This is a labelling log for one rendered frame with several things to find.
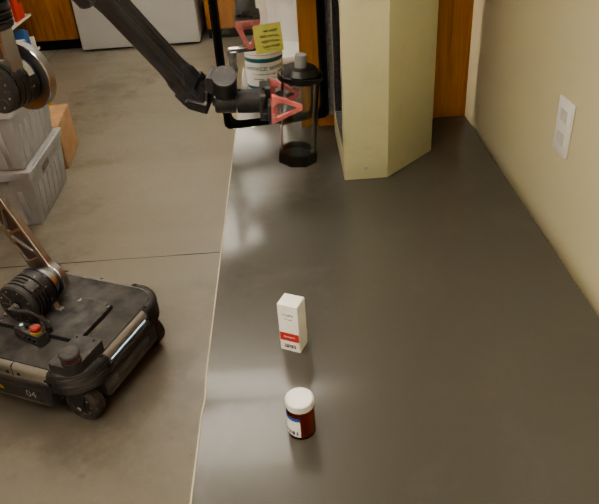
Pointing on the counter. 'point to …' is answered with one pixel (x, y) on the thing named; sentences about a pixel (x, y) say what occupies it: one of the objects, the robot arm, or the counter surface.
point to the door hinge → (330, 57)
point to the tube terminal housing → (386, 84)
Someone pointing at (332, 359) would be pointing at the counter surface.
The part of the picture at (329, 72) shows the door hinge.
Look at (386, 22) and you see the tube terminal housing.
